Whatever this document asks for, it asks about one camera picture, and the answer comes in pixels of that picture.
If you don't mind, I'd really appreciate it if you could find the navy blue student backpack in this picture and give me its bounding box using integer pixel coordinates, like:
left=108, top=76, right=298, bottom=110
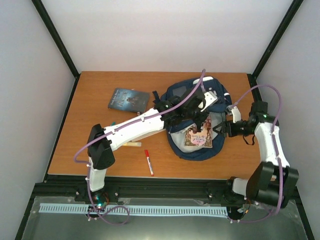
left=166, top=76, right=232, bottom=161

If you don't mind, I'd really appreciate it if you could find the pink illustrated paperback book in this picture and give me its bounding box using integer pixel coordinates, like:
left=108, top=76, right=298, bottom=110
left=184, top=115, right=213, bottom=148

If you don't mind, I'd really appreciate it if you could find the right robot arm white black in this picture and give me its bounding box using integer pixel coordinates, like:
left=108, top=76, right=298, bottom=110
left=218, top=101, right=299, bottom=209

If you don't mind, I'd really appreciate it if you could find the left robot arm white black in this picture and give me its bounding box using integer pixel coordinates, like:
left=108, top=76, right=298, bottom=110
left=86, top=90, right=216, bottom=202

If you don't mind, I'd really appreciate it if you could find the dark blue fantasy book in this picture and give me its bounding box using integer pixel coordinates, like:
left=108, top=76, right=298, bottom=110
left=108, top=87, right=150, bottom=114

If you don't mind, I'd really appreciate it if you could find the red marker pen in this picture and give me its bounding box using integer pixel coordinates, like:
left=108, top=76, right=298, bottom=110
left=144, top=149, right=154, bottom=177

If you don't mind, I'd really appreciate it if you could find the yellow highlighter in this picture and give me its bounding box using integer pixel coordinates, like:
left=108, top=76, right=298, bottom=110
left=123, top=141, right=142, bottom=147

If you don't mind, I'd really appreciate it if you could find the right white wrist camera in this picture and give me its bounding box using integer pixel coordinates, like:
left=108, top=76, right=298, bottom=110
left=226, top=105, right=242, bottom=124

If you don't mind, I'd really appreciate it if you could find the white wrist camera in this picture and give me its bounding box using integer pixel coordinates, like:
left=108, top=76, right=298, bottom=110
left=226, top=105, right=242, bottom=124
left=198, top=91, right=218, bottom=112

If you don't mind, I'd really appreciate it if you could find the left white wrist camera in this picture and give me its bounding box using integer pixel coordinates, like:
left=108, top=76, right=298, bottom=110
left=198, top=91, right=218, bottom=112

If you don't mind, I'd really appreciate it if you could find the right black frame post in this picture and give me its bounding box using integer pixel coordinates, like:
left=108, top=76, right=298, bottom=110
left=251, top=0, right=305, bottom=78

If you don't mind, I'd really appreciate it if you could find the black frame post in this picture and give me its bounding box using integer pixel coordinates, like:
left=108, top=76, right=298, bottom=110
left=251, top=0, right=305, bottom=78
left=31, top=0, right=81, bottom=77

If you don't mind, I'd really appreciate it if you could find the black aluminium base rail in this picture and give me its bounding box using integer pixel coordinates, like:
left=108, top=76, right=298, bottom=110
left=32, top=175, right=246, bottom=207

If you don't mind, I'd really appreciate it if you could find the left black frame post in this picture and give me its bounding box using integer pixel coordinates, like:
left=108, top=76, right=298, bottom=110
left=31, top=0, right=81, bottom=77

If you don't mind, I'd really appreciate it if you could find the light blue slotted cable duct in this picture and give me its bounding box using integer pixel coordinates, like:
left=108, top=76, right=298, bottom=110
left=38, top=203, right=228, bottom=218

